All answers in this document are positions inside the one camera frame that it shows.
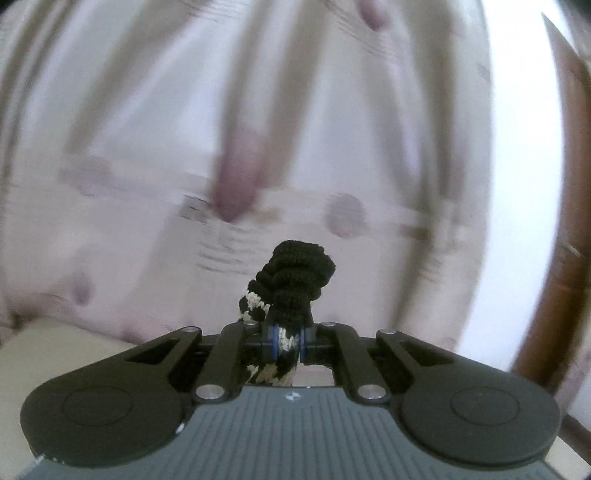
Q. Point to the beige bed cover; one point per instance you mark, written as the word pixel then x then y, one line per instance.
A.
pixel 51 344

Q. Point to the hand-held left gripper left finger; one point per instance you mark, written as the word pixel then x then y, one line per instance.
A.
pixel 275 345

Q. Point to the black and cream striped knit garment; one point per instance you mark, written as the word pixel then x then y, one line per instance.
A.
pixel 288 281

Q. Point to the pink floral curtain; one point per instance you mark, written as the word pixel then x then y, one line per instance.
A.
pixel 152 129

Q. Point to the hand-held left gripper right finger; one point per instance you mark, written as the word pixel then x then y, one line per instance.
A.
pixel 303 345

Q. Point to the brown wooden door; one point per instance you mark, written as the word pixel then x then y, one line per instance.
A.
pixel 561 230

